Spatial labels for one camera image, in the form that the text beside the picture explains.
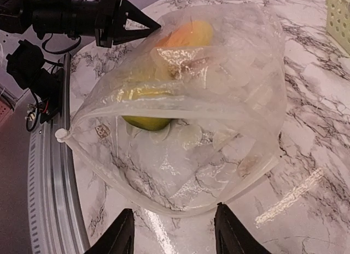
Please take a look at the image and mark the aluminium front rail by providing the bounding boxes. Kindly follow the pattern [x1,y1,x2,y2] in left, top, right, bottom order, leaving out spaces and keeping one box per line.
[27,54,90,253]

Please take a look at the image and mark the pale green perforated basket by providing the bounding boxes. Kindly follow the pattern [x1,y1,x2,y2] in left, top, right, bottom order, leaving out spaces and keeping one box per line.
[326,0,350,55]

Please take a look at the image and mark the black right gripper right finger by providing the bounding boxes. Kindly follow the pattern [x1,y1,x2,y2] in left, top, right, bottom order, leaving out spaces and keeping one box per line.
[214,203,270,254]

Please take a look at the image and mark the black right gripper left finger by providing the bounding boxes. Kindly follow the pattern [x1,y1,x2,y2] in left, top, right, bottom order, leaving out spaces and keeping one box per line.
[85,209,135,254]

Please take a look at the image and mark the clear zip top bag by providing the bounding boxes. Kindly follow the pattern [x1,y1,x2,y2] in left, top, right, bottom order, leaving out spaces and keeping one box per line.
[55,3,287,217]

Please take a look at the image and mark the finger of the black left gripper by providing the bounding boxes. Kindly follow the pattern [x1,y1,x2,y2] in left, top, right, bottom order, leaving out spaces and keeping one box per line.
[121,0,161,30]

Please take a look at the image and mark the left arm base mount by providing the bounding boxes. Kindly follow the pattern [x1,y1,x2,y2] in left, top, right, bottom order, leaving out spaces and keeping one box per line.
[6,40,65,132]

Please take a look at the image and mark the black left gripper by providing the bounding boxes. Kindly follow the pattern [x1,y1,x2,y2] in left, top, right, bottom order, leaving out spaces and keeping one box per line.
[1,0,153,48]

